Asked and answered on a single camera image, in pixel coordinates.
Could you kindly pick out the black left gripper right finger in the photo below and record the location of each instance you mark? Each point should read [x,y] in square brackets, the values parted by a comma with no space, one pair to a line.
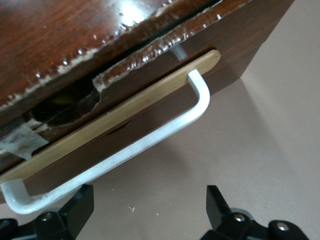
[220,215]

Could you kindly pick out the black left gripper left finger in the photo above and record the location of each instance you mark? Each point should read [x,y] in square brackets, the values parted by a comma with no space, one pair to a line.
[75,215]

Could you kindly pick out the wooden drawer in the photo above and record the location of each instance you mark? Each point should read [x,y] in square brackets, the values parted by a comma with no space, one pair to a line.
[237,37]

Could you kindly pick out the dark brown wooden cabinet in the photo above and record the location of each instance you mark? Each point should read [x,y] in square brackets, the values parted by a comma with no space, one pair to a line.
[50,37]

